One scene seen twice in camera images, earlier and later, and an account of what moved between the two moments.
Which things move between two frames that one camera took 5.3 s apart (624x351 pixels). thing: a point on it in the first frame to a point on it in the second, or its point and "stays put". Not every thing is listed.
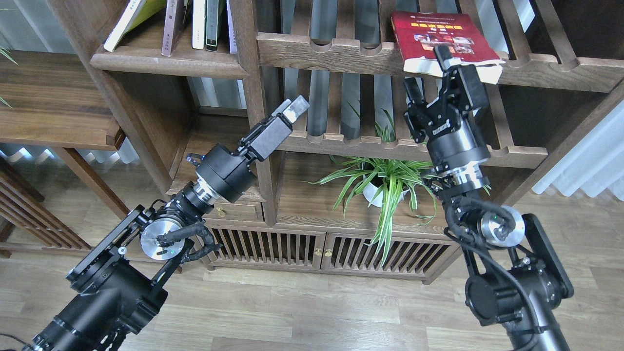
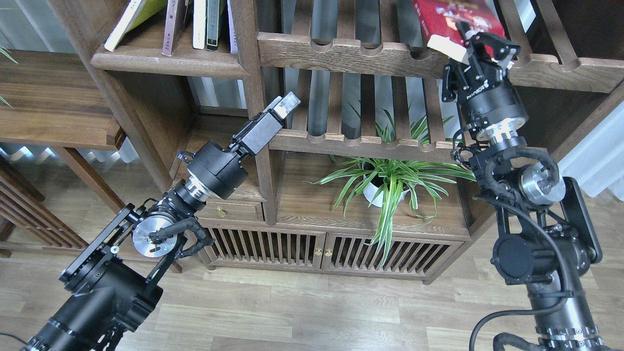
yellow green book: [135, 13] stays put
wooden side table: [50, 100] stays put
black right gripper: [447, 121] to [491, 105]
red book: [418, 33] to [438, 19]
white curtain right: [595, 162] stays put
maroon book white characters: [177, 14] stays put
